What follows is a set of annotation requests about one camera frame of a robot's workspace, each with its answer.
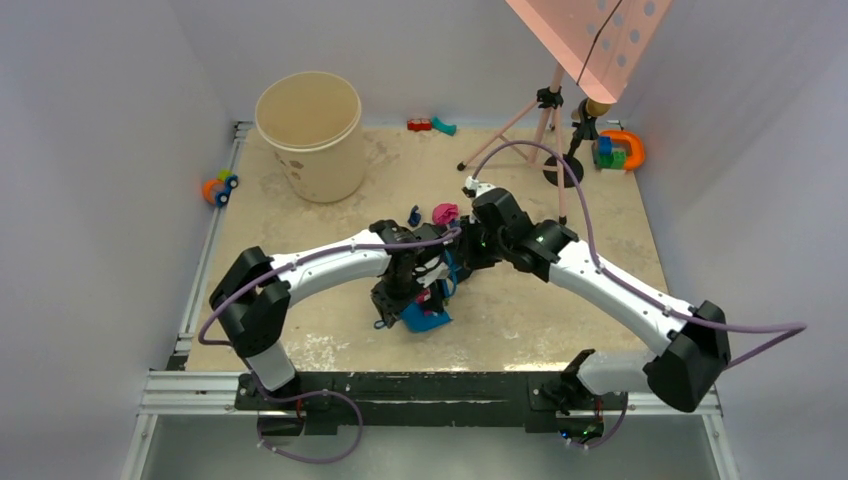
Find blue plastic dustpan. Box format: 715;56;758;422
373;289;453;333

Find blue hand brush black bristles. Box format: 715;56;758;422
443;251;459;299

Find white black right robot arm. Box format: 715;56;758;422
462;183;731;413

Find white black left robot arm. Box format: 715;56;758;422
209;220;461;409

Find pink crumpled paper near bucket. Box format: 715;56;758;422
431;203;460;225

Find dark blue scrap by bucket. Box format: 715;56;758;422
407;205;422;227

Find teal curved toy piece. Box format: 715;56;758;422
430;116;458;136

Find red toy block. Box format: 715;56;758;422
406;118;433;132

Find orange horseshoe toy with blocks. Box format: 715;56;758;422
592;130;647;171

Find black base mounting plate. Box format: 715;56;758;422
234;371;627;436

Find beige round bucket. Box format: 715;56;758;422
254;71;368;203

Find orange toy car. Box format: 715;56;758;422
202;169;240;208

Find pink music stand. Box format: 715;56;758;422
457;0;672;224

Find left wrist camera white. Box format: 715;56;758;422
413;256;448;288

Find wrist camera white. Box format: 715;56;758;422
413;256;448;288
462;176;496;199

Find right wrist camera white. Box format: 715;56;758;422
462;176;496;199

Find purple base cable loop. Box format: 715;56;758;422
251;388;364;466

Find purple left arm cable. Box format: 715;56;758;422
197;227;464;348

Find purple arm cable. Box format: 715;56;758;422
197;227;464;348
470;140;808;369

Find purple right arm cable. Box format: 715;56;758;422
470;140;808;369

